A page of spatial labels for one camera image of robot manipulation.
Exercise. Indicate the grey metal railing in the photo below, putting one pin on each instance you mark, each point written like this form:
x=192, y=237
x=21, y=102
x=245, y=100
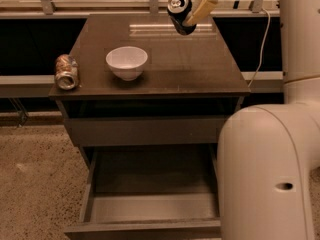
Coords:
x=81, y=8

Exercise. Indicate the blue pepsi can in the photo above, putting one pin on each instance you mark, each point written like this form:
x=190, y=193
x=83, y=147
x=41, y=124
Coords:
x=178, y=11

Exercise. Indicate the open grey middle drawer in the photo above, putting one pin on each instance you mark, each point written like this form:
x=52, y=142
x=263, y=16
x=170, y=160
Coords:
x=150, y=193

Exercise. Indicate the closed grey top drawer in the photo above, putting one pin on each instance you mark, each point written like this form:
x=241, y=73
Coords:
x=93, y=132

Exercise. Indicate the white ceramic bowl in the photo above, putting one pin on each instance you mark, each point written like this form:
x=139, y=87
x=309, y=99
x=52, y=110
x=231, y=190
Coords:
x=127, y=63

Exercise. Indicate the dark grey drawer cabinet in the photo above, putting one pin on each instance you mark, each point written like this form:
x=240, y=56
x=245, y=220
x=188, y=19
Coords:
x=185, y=76

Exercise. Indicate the brown crushed soda can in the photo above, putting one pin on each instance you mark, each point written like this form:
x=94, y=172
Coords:
x=66, y=72

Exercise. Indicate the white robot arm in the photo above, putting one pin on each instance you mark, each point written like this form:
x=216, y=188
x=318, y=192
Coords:
x=267, y=152

